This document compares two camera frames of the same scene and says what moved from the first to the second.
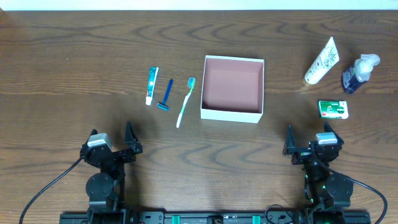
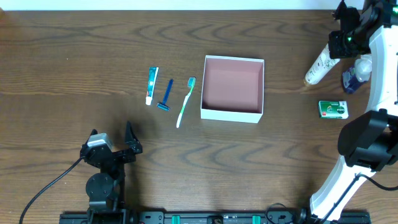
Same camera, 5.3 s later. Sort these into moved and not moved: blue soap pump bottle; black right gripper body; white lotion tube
Moved: black right gripper body
Not moved: blue soap pump bottle; white lotion tube
